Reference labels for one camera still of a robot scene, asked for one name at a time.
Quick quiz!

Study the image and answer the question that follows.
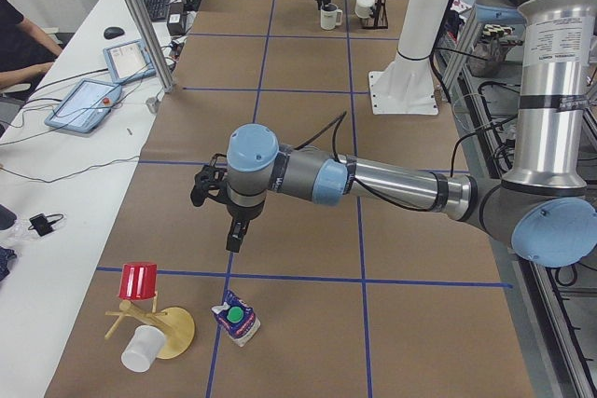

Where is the small black adapter box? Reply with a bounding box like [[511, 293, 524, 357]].
[[29, 213, 64, 237]]

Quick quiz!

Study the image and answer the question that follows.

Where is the aluminium frame post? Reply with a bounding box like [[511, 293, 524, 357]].
[[124, 0, 174, 93]]

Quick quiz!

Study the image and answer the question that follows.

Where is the black box beside keyboard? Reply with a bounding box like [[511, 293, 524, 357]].
[[166, 1, 195, 36]]

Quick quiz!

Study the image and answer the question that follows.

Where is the white mug on rack lower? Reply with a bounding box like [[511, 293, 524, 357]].
[[354, 0, 376, 19]]

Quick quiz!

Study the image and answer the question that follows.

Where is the seated person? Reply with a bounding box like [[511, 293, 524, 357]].
[[0, 0, 62, 101]]

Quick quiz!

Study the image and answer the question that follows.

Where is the white mug with grey interior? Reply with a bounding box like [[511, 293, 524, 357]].
[[320, 3, 343, 31]]

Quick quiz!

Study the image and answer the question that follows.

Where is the black computer mouse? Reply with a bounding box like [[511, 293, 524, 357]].
[[103, 26, 125, 40]]

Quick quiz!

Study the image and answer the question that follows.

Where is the black cable on white table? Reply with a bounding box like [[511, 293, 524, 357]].
[[0, 150, 144, 184]]

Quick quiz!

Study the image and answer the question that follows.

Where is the blue teach pendant far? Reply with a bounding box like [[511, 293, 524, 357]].
[[103, 39, 156, 85]]

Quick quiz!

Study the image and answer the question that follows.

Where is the black wire mug rack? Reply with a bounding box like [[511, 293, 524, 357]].
[[360, 0, 389, 30]]

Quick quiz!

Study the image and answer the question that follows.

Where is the blue teach pendant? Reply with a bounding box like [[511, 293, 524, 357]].
[[44, 79, 122, 134], [103, 39, 156, 85]]

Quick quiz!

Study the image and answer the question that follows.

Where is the blue teach pendant near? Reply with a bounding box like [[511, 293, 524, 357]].
[[44, 79, 122, 134]]

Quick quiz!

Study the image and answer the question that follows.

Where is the white plastic cup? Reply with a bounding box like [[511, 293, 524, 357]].
[[120, 325, 166, 373]]

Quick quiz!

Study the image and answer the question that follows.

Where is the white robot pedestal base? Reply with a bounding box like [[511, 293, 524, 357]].
[[368, 0, 451, 116]]

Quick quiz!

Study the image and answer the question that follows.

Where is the red plastic cup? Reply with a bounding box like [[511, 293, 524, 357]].
[[118, 261, 158, 301]]

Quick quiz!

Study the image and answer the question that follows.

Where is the wooden mug tree stand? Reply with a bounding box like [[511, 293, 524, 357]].
[[104, 295, 196, 360]]

